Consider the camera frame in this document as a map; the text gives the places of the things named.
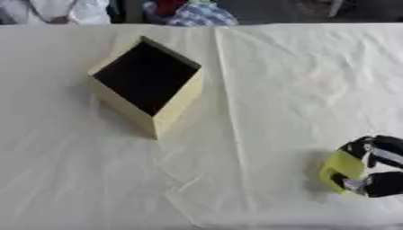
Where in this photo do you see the tan cardboard box black inside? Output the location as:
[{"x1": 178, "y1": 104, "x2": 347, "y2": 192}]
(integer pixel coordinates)
[{"x1": 86, "y1": 35, "x2": 205, "y2": 141}]

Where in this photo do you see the blue white patterned bag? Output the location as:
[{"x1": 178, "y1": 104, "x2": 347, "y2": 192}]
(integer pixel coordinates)
[{"x1": 141, "y1": 0, "x2": 241, "y2": 27}]

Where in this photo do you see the person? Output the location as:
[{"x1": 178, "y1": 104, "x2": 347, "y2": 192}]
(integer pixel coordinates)
[{"x1": 0, "y1": 0, "x2": 113, "y2": 25}]

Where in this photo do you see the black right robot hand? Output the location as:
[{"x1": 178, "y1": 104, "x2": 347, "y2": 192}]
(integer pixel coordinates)
[{"x1": 330, "y1": 135, "x2": 403, "y2": 199}]

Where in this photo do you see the yellow-green block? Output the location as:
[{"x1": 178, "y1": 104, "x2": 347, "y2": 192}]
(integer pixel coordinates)
[{"x1": 318, "y1": 149, "x2": 367, "y2": 195}]

